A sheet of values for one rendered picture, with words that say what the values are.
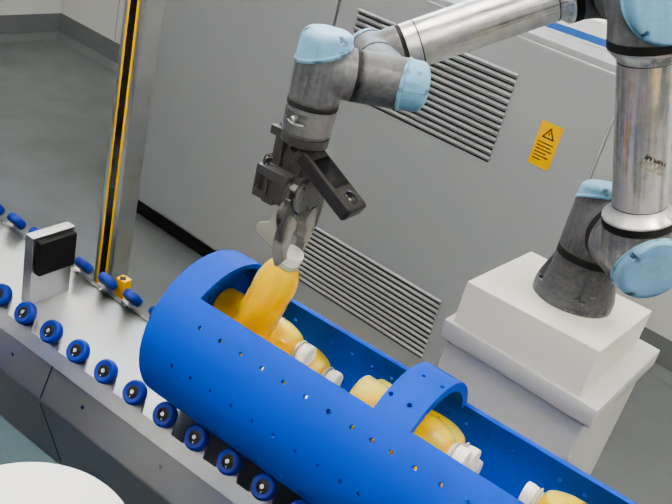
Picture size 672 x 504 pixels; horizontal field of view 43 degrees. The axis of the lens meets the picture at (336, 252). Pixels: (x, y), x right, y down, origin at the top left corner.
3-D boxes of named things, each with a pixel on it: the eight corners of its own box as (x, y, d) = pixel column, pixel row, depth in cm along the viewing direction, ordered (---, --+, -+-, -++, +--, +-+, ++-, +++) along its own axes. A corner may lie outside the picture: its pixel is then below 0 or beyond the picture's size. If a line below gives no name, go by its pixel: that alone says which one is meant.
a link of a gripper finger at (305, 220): (283, 237, 140) (288, 189, 135) (312, 252, 138) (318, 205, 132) (271, 245, 138) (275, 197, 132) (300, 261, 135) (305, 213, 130)
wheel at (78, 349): (79, 336, 159) (73, 333, 157) (96, 347, 157) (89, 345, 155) (66, 356, 158) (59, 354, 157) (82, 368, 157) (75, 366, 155)
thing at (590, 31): (547, 23, 284) (556, 0, 281) (617, 46, 276) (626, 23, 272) (536, 26, 274) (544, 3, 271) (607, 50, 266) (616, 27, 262)
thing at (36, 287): (61, 285, 180) (67, 221, 173) (73, 294, 178) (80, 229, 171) (20, 300, 172) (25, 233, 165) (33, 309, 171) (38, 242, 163)
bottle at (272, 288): (237, 356, 140) (281, 275, 130) (219, 324, 144) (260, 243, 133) (272, 350, 144) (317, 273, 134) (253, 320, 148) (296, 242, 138)
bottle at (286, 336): (238, 301, 158) (317, 350, 150) (212, 328, 155) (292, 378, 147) (231, 278, 153) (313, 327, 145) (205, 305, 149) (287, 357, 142)
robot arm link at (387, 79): (420, 48, 129) (349, 35, 126) (438, 68, 119) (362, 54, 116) (407, 98, 132) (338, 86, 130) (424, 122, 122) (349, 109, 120)
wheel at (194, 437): (192, 421, 146) (186, 420, 145) (214, 428, 145) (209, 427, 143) (183, 447, 145) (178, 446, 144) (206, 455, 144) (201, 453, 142)
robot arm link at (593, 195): (605, 240, 163) (632, 175, 157) (637, 274, 151) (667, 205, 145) (548, 231, 160) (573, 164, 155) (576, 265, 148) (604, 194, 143)
